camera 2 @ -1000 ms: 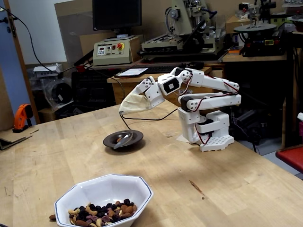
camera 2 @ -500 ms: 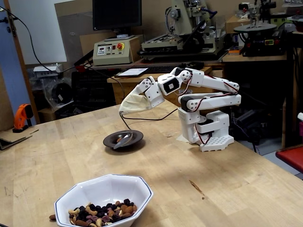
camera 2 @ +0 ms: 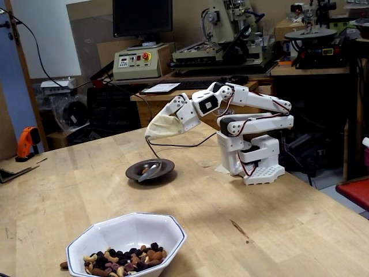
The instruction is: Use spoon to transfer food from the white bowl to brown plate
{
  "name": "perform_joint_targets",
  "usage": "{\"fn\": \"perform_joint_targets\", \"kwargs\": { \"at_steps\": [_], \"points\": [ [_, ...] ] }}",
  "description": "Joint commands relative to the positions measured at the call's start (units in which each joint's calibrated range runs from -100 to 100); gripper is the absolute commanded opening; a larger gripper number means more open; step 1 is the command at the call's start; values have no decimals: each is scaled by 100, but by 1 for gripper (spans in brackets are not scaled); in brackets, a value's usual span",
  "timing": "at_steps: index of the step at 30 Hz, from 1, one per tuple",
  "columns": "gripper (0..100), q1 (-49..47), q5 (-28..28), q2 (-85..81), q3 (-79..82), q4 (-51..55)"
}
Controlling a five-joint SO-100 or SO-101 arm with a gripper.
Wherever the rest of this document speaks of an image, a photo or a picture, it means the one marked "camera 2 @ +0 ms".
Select taped white moving gripper finger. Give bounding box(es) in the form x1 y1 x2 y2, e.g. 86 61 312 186
152 115 182 139

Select taped white fixed gripper finger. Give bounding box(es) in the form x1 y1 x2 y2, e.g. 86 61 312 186
145 105 177 138

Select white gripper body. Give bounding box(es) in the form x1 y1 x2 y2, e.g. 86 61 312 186
168 93 201 131

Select metal spoon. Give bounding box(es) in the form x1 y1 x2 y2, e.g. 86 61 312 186
137 136 162 182

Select brown plate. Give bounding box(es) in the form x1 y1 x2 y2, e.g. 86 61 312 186
125 158 176 183

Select white bowl blue rim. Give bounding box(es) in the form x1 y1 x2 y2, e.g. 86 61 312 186
66 212 187 277

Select beige masking tape wrap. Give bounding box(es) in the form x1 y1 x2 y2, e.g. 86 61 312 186
144 112 185 140

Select wooden workbench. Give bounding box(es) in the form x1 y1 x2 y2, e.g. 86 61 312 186
130 80 274 136

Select white paper sheet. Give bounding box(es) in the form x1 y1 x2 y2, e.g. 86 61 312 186
140 83 182 95

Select black storage crate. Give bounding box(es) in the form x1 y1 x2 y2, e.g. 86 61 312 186
86 85 142 130

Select beige control box red button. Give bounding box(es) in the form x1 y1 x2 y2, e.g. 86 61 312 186
112 42 171 81

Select beige masking tape piece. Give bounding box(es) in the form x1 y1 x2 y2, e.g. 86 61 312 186
214 161 231 175

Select black spool in bag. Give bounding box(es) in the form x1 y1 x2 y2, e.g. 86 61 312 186
62 100 89 128

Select beige milling machine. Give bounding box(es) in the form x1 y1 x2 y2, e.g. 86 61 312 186
172 0 279 73

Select black monitor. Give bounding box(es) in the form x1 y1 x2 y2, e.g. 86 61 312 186
112 0 174 38

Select white plastic box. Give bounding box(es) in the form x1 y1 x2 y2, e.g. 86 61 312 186
39 77 77 96

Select cardboard box on shelf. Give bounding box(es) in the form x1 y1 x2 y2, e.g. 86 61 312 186
273 18 306 41

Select orange black hand tool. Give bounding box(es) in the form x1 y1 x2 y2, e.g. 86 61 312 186
14 126 42 162

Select nuts and dried fruit mix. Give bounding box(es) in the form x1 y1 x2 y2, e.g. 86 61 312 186
82 242 168 277

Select black scroll saw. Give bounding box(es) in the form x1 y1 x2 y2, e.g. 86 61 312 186
284 0 349 70

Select flat cardboard pieces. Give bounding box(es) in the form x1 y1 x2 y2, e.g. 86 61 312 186
0 157 48 184

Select red chair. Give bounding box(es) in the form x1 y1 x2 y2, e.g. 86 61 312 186
336 176 369 216

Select hanging black cable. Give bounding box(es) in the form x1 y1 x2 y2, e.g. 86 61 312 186
0 8 95 89

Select blue door wooden frame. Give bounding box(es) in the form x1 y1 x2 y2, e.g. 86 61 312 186
0 0 50 159

